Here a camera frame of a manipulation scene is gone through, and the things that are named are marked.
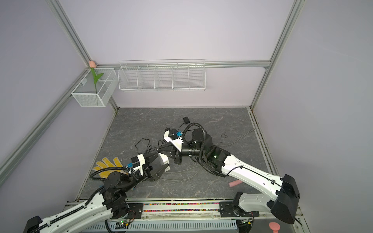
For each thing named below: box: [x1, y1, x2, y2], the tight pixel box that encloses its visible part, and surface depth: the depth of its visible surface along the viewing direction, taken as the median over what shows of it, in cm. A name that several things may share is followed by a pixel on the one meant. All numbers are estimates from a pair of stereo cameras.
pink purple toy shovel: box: [228, 179, 243, 188], surface depth 83 cm
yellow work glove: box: [92, 156, 129, 179], surface depth 91 cm
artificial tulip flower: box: [88, 60, 104, 94], surface depth 92 cm
